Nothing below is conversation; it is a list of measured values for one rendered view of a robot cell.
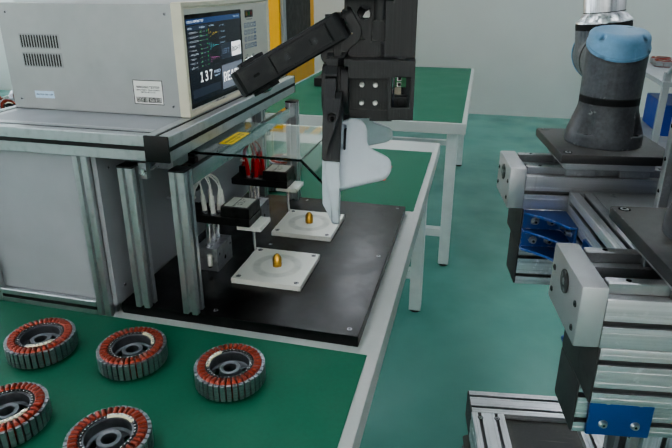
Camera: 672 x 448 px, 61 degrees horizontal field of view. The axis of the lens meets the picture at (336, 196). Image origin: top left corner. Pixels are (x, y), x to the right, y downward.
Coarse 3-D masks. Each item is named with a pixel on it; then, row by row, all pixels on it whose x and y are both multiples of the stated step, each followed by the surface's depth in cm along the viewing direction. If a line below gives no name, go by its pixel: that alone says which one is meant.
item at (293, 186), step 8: (272, 168) 141; (280, 168) 141; (288, 168) 141; (240, 176) 142; (248, 176) 141; (264, 176) 139; (272, 176) 139; (280, 176) 138; (288, 176) 139; (240, 184) 141; (248, 184) 141; (256, 184) 140; (264, 184) 140; (272, 184) 139; (280, 184) 139; (288, 184) 139; (296, 184) 142; (256, 192) 147; (296, 192) 139
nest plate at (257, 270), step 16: (256, 256) 126; (272, 256) 126; (288, 256) 126; (304, 256) 126; (240, 272) 119; (256, 272) 119; (272, 272) 119; (288, 272) 119; (304, 272) 119; (288, 288) 115
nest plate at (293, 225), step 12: (288, 216) 148; (300, 216) 148; (324, 216) 148; (276, 228) 141; (288, 228) 141; (300, 228) 141; (312, 228) 141; (324, 228) 141; (336, 228) 141; (324, 240) 136
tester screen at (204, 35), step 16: (224, 16) 116; (192, 32) 104; (208, 32) 110; (224, 32) 117; (192, 48) 104; (208, 48) 111; (192, 64) 105; (208, 64) 111; (192, 80) 105; (192, 96) 106; (208, 96) 112
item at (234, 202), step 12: (216, 204) 123; (228, 204) 118; (240, 204) 118; (252, 204) 118; (204, 216) 118; (216, 216) 118; (228, 216) 117; (240, 216) 117; (252, 216) 118; (216, 228) 125; (240, 228) 118; (252, 228) 117
